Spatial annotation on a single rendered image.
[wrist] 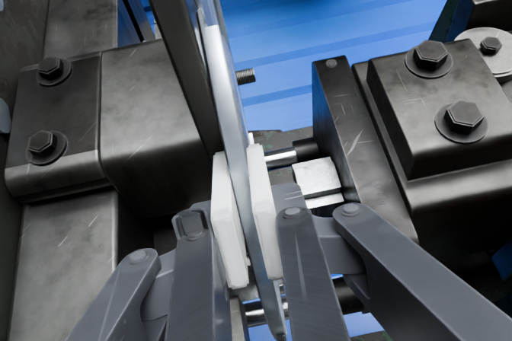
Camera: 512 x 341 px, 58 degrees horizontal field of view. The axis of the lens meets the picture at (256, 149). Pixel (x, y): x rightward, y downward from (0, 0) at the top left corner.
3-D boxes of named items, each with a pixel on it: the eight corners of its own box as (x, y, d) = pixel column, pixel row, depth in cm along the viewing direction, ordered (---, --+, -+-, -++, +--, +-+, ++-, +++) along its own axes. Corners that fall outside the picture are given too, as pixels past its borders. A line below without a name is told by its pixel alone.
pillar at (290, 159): (209, 176, 51) (332, 151, 51) (206, 160, 53) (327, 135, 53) (212, 186, 53) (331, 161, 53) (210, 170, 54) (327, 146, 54)
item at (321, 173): (302, 205, 40) (344, 196, 40) (291, 159, 42) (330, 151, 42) (303, 221, 42) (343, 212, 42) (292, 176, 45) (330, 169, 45)
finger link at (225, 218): (250, 288, 16) (229, 292, 16) (241, 204, 23) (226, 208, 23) (231, 213, 16) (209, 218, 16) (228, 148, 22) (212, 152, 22)
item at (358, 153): (344, 268, 31) (424, 251, 31) (284, 59, 42) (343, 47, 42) (337, 323, 45) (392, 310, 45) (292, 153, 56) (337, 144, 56)
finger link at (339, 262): (281, 249, 14) (377, 229, 14) (269, 185, 19) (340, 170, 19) (290, 290, 15) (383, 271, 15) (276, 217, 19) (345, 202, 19)
